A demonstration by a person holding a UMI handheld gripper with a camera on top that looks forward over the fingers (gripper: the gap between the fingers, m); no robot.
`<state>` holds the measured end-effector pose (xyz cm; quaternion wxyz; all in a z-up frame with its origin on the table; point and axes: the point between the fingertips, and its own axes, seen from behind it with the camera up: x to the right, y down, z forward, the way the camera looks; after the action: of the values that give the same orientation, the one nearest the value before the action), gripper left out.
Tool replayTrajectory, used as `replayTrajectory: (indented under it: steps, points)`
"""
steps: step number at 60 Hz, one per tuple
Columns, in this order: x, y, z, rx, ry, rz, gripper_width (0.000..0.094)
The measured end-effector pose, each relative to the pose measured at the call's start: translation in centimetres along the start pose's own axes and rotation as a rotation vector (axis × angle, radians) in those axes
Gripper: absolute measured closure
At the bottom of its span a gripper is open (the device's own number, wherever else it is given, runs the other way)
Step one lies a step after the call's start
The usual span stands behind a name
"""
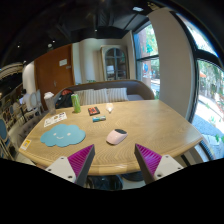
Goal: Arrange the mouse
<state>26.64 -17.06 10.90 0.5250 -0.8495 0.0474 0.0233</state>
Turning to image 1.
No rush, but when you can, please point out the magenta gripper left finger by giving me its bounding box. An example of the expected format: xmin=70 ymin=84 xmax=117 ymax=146
xmin=46 ymin=145 xmax=95 ymax=187

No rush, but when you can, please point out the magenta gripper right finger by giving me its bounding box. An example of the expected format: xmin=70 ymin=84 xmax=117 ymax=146
xmin=134 ymin=144 xmax=183 ymax=184

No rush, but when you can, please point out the blue cloud-shaped mouse pad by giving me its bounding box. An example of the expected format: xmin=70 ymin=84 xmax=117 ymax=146
xmin=40 ymin=124 xmax=86 ymax=147

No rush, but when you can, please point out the white paper leaflet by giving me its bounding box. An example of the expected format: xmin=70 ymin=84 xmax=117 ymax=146
xmin=44 ymin=112 xmax=67 ymax=127

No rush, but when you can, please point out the yellow sticker label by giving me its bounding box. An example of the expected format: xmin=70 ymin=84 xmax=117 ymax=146
xmin=20 ymin=139 xmax=32 ymax=150

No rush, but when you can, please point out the teal small packet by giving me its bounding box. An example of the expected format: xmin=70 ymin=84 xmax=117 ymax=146
xmin=92 ymin=116 xmax=106 ymax=122

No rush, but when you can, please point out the black and red small box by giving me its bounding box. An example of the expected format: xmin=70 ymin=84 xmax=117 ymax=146
xmin=88 ymin=107 xmax=100 ymax=116

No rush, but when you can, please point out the black backpack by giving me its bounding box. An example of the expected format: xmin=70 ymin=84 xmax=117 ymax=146
xmin=55 ymin=89 xmax=73 ymax=109

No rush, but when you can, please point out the green bottle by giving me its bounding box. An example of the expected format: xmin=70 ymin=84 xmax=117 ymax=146
xmin=71 ymin=94 xmax=81 ymax=113

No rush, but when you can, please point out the striped cushion left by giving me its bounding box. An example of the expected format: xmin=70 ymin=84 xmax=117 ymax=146
xmin=75 ymin=88 xmax=109 ymax=105

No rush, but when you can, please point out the striped cushion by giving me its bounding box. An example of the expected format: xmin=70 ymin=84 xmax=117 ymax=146
xmin=75 ymin=88 xmax=109 ymax=105
xmin=107 ymin=88 xmax=128 ymax=102

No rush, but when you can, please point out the clear plastic cup with lid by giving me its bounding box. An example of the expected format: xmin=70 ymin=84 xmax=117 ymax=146
xmin=44 ymin=92 xmax=56 ymax=115

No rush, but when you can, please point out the brown curved sofa bench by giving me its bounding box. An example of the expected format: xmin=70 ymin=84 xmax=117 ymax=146
xmin=53 ymin=79 xmax=156 ymax=109

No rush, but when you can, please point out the white chair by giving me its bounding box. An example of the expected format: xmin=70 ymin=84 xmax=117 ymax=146
xmin=22 ymin=92 xmax=41 ymax=120

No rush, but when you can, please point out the striped cushion right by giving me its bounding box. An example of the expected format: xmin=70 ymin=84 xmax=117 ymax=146
xmin=107 ymin=88 xmax=128 ymax=102

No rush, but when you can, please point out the orange wooden door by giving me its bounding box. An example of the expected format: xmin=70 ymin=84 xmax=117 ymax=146
xmin=34 ymin=44 xmax=75 ymax=108

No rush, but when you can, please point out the white arched display cabinet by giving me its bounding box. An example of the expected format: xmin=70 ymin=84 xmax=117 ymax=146
xmin=101 ymin=45 xmax=129 ymax=81

